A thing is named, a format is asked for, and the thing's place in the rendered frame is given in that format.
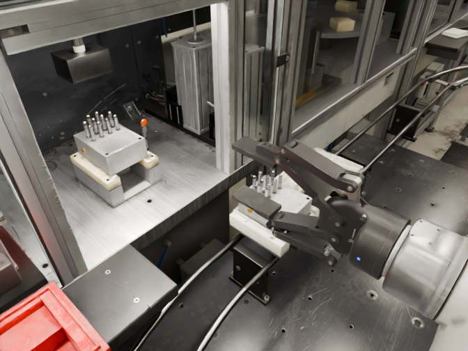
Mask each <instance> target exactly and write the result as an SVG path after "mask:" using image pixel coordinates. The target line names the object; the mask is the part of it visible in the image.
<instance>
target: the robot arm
mask: <svg viewBox="0 0 468 351"><path fill-rule="evenodd" d="M232 149H233V150H235V151H237V152H239V153H241V154H243V155H245V156H247V157H249V158H251V159H253V160H255V161H257V162H259V163H261V164H263V165H265V166H267V167H269V168H271V169H275V168H276V167H277V166H279V167H280V168H281V169H282V170H283V171H284V172H285V173H286V174H287V175H288V176H289V177H290V178H291V179H292V180H294V181H295V182H296V183H297V184H298V185H299V186H300V187H301V188H302V189H303V190H304V191H305V192H306V193H307V194H308V195H309V196H310V197H311V198H312V199H313V204H314V205H315V206H316V207H317V208H318V209H319V210H320V211H319V212H320V216H319V217H315V216H311V215H306V214H298V213H294V212H285V211H279V210H280V209H281V204H279V203H277V202H275V201H273V200H272V199H270V198H268V197H266V196H264V195H262V194H261V193H259V192H257V191H255V190H254V189H252V188H250V187H248V186H246V185H243V186H242V187H241V188H239V189H238V190H236V191H235V192H233V193H232V198H233V199H235V200H236V201H238V202H240V203H241V204H243V205H245V206H247V207H248V208H250V209H251V210H253V211H254V212H255V213H256V214H258V215H260V216H261V217H263V218H265V219H266V220H268V222H267V223H266V227H267V228H268V229H271V228H274V230H273V231H272V234H273V236H274V237H276V238H278V239H280V240H283V241H284V242H287V243H288V244H291V245H293V246H295V247H297V248H299V249H302V250H304V251H306V252H308V253H310V254H313V255H314V256H317V257H319V258H320V259H321V260H323V261H324V262H326V264H328V265H329V266H331V267H334V266H335V265H336V264H337V262H338V261H339V260H340V259H341V258H342V257H343V255H347V256H349V261H350V263H351V264H352V265H354V266H355V267H357V268H359V269H360V270H362V271H363V272H365V273H367V274H369V275H371V276H372V277H374V278H375V279H377V280H379V279H380V278H381V277H382V276H383V277H385V278H384V281H383V284H382V288H383V290H384V291H385V292H386V293H388V294H390V295H391V296H393V297H395V298H396V299H398V300H400V301H401V302H403V303H405V304H406V305H408V306H410V307H412V308H413V309H415V310H417V311H418V312H420V313H421V315H423V316H425V317H427V318H430V319H431V320H433V321H435V322H436V323H437V324H439V326H438V328H437V332H436V334H435V337H434V340H433V342H432V345H431V347H430V349H429V351H468V237H465V236H461V235H459V234H457V233H454V232H453V231H450V230H448V229H446V228H444V227H442V226H439V225H437V224H435V223H433V222H431V221H428V220H427V219H418V220H417V221H416V223H415V224H414V225H413V226H410V223H411V219H408V218H407V217H404V216H402V215H400V214H398V213H396V212H394V211H392V210H389V209H387V208H385V207H382V206H373V205H370V204H369V203H367V202H366V201H365V200H364V199H363V198H362V197H361V196H360V192H361V185H362V184H363V183H364V182H365V180H366V178H365V176H364V175H363V174H361V173H357V172H354V171H349V170H347V169H344V168H343V167H342V166H340V165H338V164H337V163H335V162H333V161H331V160H330V159H328V158H327V157H325V156H324V155H321V154H320V153H319V152H317V151H315V150H314V149H312V148H310V147H308V146H307V145H306V144H304V143H302V142H301V141H299V140H297V139H291V140H290V141H289V142H288V143H286V144H284V145H283V146H281V147H278V146H275V145H274V144H271V143H269V142H267V141H263V142H259V141H257V140H255V139H252V138H250V137H248V136H244V137H242V138H241V139H239V140H237V141H236V142H234V143H232ZM288 160H289V162H287V161H288ZM343 193H345V194H346V195H347V196H344V195H343ZM328 196H331V198H329V199H327V200H326V201H325V199H326V198H327V197H328ZM285 231H287V232H286V233H284V232H285Z"/></svg>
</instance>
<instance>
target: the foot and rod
mask: <svg viewBox="0 0 468 351"><path fill-rule="evenodd" d="M71 42H72V47H70V48H67V49H62V50H59V51H56V52H52V53H50V54H51V56H52V60H53V63H54V67H55V69H56V73H57V76H59V77H61V78H63V79H64V80H66V81H68V82H70V83H72V84H77V83H79V82H82V81H86V80H88V79H92V78H94V77H98V76H100V75H104V74H107V73H109V72H113V68H112V64H111V58H110V55H109V49H107V48H105V47H102V46H100V45H96V44H95V43H92V42H89V43H86V44H84V42H83V39H82V37H81V38H76V39H73V40H71Z"/></svg>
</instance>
